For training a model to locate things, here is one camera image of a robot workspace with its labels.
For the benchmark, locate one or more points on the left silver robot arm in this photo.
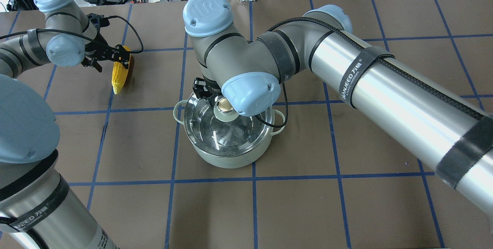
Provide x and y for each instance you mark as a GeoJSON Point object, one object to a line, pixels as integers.
{"type": "Point", "coordinates": [38, 208]}

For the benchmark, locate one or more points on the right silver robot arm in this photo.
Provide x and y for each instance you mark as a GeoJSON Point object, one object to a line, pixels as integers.
{"type": "Point", "coordinates": [438, 127]}

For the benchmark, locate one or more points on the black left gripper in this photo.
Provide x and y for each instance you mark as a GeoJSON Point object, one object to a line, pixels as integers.
{"type": "Point", "coordinates": [101, 50]}

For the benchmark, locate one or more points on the yellow corn cob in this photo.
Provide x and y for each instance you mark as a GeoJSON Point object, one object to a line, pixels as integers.
{"type": "Point", "coordinates": [120, 73]}

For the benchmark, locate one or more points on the pale green electric pot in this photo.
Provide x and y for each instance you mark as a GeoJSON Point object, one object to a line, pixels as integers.
{"type": "Point", "coordinates": [224, 113]}

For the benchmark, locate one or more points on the glass pot lid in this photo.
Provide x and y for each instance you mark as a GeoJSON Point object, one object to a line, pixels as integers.
{"type": "Point", "coordinates": [222, 138]}

